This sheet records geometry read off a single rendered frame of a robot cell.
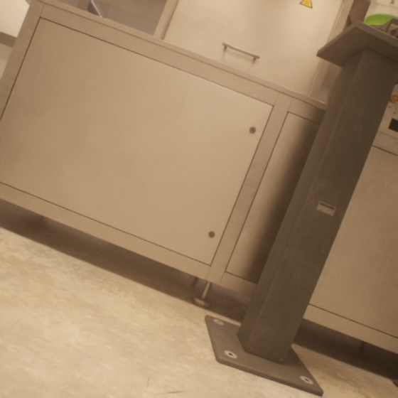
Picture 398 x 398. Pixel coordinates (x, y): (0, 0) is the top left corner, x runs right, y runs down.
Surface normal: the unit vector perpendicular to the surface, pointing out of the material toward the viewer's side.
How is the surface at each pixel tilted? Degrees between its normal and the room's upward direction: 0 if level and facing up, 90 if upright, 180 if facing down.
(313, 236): 90
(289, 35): 90
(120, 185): 90
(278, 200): 90
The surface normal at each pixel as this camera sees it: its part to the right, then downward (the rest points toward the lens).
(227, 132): -0.02, 0.02
